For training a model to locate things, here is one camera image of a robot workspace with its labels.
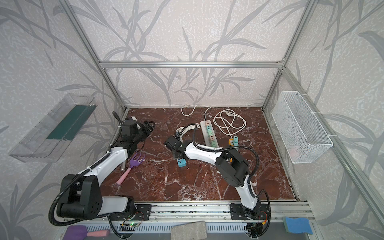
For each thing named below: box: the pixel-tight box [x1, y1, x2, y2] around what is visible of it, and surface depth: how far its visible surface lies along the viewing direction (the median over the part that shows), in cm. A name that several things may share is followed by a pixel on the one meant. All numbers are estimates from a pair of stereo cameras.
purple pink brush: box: [63, 225, 111, 240], surface depth 69 cm
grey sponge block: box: [171, 221, 208, 240], surface depth 68 cm
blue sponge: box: [283, 216, 313, 235], surface depth 70 cm
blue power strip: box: [177, 158, 187, 168], surface depth 91 cm
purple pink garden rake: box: [116, 153, 146, 186], surface depth 90 cm
